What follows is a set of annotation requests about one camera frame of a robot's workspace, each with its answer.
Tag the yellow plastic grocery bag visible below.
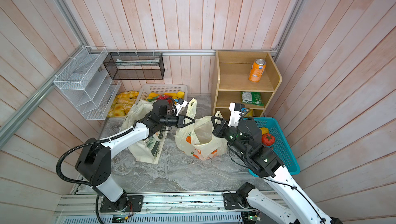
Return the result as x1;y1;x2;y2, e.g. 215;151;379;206
175;116;227;161

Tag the cream canvas tote bag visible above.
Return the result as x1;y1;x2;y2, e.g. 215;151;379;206
120;100;168;164

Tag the yellow toy lemon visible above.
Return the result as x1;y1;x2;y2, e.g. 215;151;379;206
176;92;185;99

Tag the black wire mesh basket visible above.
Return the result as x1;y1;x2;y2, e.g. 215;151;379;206
103;52;165;80

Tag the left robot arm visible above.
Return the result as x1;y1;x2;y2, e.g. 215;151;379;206
56;98;195;211

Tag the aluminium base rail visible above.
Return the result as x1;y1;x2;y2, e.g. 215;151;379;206
52;189;313;224

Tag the yellow toy pepper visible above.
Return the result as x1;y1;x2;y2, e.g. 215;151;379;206
259;127;269;135

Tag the red toy dragon fruit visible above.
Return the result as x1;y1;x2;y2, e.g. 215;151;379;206
146;95;171;102

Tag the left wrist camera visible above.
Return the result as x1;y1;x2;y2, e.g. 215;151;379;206
174;98;188;116

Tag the wooden shelf unit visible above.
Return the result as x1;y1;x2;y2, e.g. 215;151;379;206
211;50;282;117

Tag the yellow bread tray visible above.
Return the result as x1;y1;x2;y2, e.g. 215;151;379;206
107;91;139;118

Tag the red toy tomato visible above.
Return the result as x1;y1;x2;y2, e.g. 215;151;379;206
262;133;276;146

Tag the yellow toy fruit left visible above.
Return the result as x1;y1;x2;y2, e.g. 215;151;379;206
148;93;159;99

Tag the yellow chips packet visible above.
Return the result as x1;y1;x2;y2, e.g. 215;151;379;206
244;110;254;118

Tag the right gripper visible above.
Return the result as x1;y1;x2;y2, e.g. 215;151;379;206
211;115;250;158

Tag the green snack packet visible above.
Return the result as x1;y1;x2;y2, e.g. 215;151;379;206
241;92;264;106

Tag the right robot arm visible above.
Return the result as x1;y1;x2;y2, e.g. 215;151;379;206
211;116;341;224

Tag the teal plastic basket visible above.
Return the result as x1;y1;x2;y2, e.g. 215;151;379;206
253;117;300;176

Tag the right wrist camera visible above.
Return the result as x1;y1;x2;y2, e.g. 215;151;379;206
229;102;245;127

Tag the white wire mesh shelf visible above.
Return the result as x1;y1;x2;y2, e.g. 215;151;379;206
54;46;121;120

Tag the orange soda can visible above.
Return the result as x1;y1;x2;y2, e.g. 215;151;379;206
249;59;266;83

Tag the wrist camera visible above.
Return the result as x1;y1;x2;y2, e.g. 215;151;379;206
229;102;245;127
174;98;188;116

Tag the white plastic fruit basket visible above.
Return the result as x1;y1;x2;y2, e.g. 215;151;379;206
136;84;188;103

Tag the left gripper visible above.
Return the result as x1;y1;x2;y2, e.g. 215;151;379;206
160;113;196;128

